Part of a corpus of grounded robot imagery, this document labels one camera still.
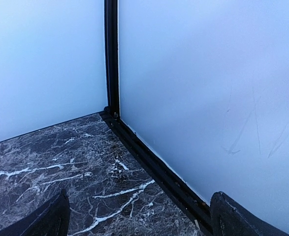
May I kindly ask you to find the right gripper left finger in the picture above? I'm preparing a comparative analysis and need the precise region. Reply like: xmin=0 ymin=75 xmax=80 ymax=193
xmin=0 ymin=189 xmax=70 ymax=236

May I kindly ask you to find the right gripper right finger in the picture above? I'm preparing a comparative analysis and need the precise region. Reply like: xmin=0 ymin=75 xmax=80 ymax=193
xmin=210 ymin=192 xmax=287 ymax=236

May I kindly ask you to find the right black frame post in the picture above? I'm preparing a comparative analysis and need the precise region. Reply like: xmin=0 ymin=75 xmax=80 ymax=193
xmin=104 ymin=0 xmax=120 ymax=119

